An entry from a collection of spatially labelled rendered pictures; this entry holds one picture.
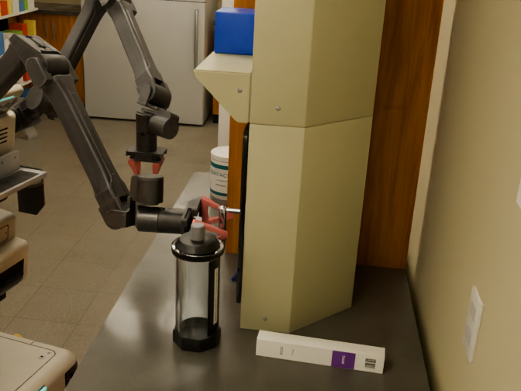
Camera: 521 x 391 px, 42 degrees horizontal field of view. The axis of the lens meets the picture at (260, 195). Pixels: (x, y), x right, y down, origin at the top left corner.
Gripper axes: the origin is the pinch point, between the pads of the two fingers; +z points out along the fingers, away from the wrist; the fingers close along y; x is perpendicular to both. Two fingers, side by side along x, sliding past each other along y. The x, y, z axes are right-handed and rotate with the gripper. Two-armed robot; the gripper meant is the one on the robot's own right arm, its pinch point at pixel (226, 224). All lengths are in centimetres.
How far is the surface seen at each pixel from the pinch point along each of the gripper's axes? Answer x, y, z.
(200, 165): 137, 365, -70
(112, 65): 90, 480, -171
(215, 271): 3.4, -14.7, -0.3
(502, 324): -10, -46, 47
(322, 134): -22.5, -1.3, 19.6
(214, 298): 9.4, -15.1, -0.4
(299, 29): -43.8, -3.6, 13.9
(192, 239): -2.8, -13.0, -5.2
